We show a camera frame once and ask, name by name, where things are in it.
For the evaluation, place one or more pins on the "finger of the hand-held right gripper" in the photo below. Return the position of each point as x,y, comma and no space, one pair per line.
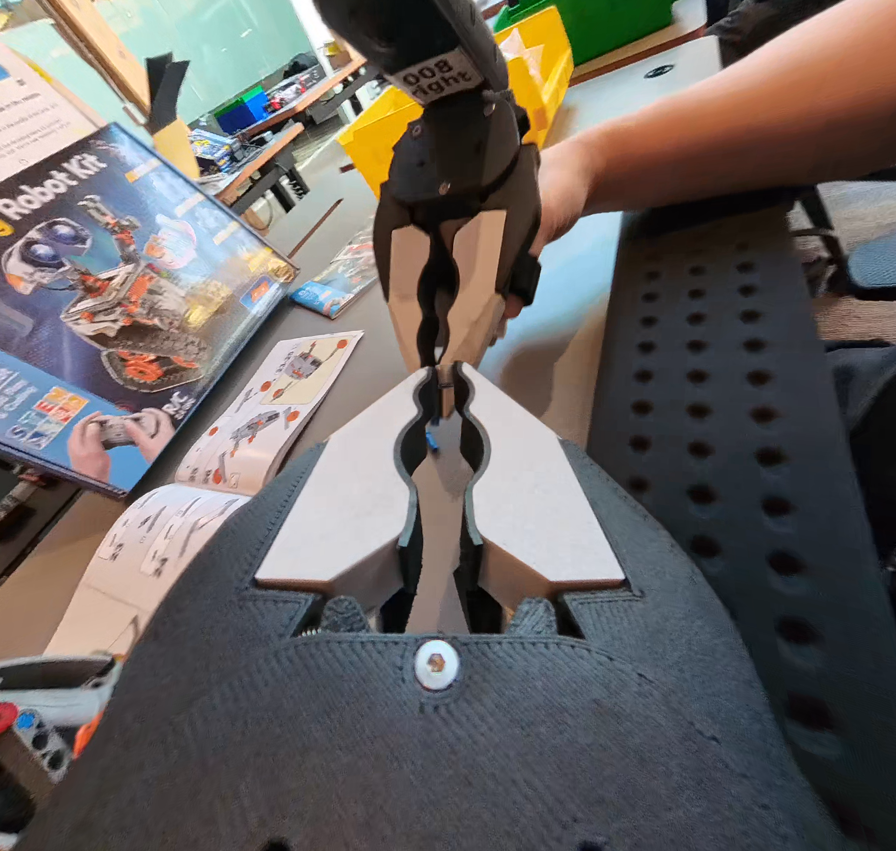
406,284
479,277

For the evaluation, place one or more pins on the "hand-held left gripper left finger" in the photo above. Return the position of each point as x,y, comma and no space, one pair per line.
336,515

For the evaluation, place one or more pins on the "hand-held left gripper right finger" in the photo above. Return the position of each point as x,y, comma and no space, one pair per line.
539,515

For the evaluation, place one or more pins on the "small grey connector piece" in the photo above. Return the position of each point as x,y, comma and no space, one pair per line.
446,385

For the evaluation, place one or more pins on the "person's right forearm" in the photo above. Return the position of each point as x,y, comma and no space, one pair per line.
756,109

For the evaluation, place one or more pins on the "grey desk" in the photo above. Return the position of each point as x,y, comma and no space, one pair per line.
364,389

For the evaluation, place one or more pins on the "person's right hand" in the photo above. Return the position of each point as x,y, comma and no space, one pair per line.
567,186

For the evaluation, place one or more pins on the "small blue booklet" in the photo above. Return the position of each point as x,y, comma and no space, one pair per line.
329,295

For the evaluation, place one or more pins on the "yellow plastic bin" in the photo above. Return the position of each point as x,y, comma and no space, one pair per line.
378,137

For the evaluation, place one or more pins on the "blue toy pin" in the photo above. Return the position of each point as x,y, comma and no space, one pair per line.
430,441

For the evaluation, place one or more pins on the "open instruction booklet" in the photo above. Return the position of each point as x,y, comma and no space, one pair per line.
245,431

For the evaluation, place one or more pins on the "wooden background table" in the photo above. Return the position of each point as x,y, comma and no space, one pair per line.
269,155

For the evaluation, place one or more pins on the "green plastic bin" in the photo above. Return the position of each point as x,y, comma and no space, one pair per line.
609,4

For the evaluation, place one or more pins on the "blue robot kit box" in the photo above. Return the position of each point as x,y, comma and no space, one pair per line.
126,291

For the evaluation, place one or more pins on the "grey orange toy robot model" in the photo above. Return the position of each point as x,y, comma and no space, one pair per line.
49,725

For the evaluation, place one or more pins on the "wooden pillar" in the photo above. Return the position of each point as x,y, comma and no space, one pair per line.
77,18

